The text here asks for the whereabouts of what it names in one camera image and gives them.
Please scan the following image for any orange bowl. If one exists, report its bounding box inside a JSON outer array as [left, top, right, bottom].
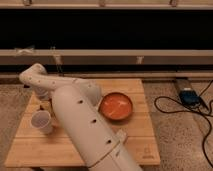
[[98, 92, 133, 121]]

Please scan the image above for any white ceramic cup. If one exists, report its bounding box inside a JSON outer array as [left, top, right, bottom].
[[30, 110, 53, 134]]

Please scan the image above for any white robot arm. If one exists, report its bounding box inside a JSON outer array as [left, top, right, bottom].
[[19, 63, 143, 171]]

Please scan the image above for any grey wall rail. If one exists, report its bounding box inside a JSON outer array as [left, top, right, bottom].
[[0, 49, 213, 65]]

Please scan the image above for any blue power adapter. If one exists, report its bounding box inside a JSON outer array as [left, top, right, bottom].
[[179, 89, 200, 106]]

